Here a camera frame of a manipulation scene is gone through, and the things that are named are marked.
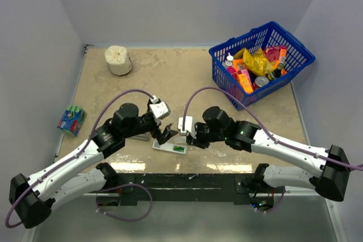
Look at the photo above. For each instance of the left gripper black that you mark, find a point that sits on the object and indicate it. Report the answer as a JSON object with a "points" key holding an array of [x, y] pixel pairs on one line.
{"points": [[166, 133]]}

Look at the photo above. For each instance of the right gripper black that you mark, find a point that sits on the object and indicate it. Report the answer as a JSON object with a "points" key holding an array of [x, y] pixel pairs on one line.
{"points": [[197, 141]]}

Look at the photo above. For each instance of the white remote control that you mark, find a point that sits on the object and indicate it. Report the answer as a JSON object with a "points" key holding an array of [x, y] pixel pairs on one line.
{"points": [[167, 147]]}

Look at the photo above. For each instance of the green battery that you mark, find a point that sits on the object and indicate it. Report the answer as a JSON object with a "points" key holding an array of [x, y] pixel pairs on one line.
{"points": [[178, 149]]}

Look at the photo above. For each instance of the grey remote control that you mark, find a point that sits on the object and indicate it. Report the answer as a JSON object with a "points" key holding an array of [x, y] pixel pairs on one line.
{"points": [[142, 137]]}

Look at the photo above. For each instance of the white battery cover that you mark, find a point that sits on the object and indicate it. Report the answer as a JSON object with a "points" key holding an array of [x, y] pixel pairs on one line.
{"points": [[180, 140]]}

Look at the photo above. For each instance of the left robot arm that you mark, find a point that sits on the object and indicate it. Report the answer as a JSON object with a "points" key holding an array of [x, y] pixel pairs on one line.
{"points": [[34, 197]]}

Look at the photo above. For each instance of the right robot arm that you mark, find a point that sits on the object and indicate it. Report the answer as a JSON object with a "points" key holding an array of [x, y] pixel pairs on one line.
{"points": [[322, 170]]}

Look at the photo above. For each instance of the red soda can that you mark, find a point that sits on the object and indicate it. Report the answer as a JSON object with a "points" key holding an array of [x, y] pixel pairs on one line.
{"points": [[260, 82]]}

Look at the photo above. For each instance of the orange box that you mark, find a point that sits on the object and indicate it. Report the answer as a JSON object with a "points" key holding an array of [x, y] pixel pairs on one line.
{"points": [[243, 76]]}

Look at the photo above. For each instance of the white bottle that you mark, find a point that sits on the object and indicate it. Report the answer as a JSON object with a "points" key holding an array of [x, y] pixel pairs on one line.
{"points": [[228, 62]]}

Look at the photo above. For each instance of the blue plastic basket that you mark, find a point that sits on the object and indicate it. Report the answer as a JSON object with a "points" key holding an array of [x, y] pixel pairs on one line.
{"points": [[269, 34]]}

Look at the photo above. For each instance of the white tissue roll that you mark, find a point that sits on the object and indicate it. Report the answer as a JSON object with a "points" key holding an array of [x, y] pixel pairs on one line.
{"points": [[118, 60]]}

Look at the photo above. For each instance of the yellow snack bag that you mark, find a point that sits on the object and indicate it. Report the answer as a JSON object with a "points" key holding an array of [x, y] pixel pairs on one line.
{"points": [[257, 63]]}

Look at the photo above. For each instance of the dark glass bottle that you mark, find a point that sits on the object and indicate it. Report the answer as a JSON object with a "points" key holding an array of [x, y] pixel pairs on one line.
{"points": [[276, 73]]}

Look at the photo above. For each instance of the battery multipack blue green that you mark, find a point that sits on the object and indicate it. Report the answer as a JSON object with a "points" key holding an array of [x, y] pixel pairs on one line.
{"points": [[72, 120]]}

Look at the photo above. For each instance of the orange tall carton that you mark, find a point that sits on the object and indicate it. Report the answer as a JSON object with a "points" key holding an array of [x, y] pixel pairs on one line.
{"points": [[282, 54]]}

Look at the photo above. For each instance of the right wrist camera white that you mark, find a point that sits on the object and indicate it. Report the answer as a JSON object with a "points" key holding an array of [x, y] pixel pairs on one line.
{"points": [[187, 126]]}

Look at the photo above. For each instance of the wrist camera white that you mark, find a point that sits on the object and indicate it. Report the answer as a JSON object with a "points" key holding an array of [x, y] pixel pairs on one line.
{"points": [[187, 126], [158, 108]]}

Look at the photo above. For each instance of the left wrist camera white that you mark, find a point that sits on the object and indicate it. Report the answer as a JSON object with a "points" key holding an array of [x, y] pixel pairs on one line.
{"points": [[158, 108]]}

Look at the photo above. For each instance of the black base frame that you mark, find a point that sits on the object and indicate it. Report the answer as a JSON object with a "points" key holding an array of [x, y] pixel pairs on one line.
{"points": [[207, 187]]}

